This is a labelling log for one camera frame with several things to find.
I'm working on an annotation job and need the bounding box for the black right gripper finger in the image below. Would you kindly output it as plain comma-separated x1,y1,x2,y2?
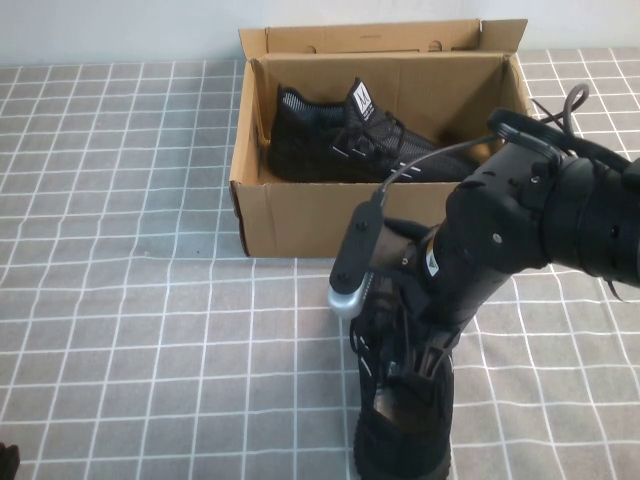
399,334,426,386
419,324,459,396

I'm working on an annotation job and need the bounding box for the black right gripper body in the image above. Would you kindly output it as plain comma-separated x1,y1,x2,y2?
415,225,506,335

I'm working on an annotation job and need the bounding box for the black knit sneaker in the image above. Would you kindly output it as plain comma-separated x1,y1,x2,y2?
349,218,457,480

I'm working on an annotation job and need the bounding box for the brown cardboard shoe box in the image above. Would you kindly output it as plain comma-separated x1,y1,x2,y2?
228,18,551,259

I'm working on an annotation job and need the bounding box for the black sneaker with upright tongue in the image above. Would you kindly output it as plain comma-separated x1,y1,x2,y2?
267,77,481,184

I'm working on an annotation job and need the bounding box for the grey checked tablecloth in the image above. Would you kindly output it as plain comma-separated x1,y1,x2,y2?
0,47,640,480

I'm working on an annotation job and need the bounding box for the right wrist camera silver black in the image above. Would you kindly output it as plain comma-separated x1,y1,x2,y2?
327,199,387,321

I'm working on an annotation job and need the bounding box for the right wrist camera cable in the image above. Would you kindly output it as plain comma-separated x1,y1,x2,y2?
372,84,631,206

